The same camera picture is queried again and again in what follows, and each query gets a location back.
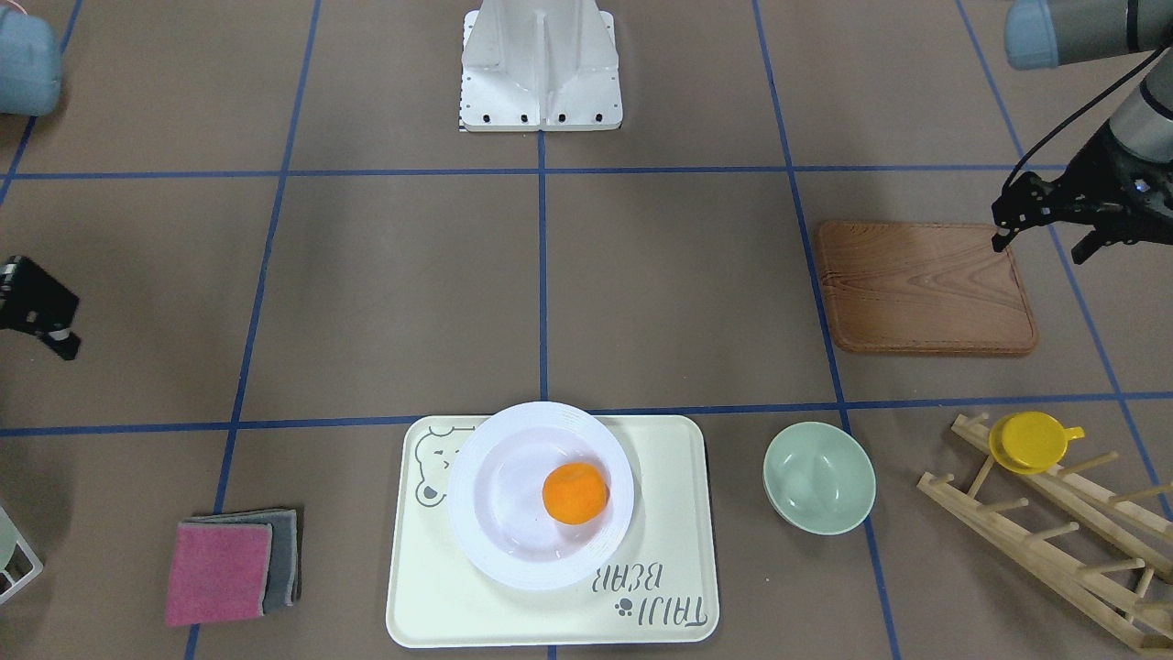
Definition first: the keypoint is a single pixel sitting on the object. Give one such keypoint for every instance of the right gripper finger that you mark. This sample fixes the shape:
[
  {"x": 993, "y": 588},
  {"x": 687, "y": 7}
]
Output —
[{"x": 35, "y": 304}]

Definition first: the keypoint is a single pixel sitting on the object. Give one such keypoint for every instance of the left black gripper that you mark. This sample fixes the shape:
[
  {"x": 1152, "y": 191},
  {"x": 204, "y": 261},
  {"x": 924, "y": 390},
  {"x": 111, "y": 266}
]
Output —
[{"x": 1102, "y": 186}]

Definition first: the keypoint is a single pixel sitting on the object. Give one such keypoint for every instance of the white round plate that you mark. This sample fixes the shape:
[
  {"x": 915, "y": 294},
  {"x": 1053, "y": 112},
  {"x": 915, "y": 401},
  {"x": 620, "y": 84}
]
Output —
[{"x": 496, "y": 504}]

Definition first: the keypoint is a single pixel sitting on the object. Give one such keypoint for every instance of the orange fruit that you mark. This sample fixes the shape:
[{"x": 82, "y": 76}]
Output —
[{"x": 575, "y": 493}]

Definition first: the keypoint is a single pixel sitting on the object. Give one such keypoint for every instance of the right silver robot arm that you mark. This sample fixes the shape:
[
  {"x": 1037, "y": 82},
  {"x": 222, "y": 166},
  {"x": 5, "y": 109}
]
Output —
[{"x": 31, "y": 68}]

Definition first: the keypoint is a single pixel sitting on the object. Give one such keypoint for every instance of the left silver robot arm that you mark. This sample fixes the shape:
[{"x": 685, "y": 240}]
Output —
[{"x": 1049, "y": 34}]

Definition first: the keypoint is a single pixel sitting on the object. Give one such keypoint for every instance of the cream bear tray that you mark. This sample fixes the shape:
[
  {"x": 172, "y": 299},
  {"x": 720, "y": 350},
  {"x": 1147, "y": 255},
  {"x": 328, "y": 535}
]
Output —
[{"x": 659, "y": 587}]

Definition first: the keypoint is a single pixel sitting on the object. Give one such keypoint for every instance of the wooden cutting board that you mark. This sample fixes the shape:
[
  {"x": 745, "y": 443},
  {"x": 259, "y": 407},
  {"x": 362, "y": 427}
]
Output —
[{"x": 931, "y": 289}]

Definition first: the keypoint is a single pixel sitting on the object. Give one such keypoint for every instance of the yellow mug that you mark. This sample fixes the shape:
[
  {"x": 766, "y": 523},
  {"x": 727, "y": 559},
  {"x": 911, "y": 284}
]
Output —
[{"x": 1031, "y": 442}]

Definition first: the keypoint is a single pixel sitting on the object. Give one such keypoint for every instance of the pink cloth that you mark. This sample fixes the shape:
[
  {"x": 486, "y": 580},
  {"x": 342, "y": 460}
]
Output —
[{"x": 219, "y": 573}]

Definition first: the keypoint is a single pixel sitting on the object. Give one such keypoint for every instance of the green bowl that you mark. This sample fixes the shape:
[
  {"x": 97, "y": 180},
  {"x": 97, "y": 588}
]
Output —
[{"x": 819, "y": 478}]

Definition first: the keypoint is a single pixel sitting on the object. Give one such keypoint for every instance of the grey cloth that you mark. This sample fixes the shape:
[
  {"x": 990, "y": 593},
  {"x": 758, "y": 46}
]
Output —
[{"x": 283, "y": 558}]

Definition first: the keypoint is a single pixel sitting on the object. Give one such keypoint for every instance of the white wire cup rack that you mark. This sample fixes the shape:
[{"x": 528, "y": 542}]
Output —
[{"x": 19, "y": 563}]

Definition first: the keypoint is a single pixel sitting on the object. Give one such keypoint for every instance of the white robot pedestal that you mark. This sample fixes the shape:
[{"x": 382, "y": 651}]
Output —
[{"x": 540, "y": 66}]

